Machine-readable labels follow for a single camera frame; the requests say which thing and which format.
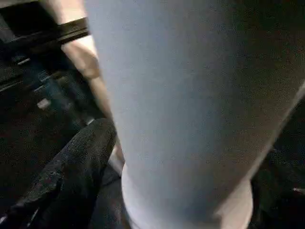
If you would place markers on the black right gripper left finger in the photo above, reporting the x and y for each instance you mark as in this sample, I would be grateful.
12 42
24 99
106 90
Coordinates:
66 171

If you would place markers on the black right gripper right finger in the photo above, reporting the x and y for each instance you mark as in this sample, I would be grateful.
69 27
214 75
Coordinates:
281 190

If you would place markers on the white plastic table leg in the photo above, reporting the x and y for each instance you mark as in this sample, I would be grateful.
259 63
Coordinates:
181 107

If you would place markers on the black mat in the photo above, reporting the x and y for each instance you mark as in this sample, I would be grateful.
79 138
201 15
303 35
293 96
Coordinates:
35 107

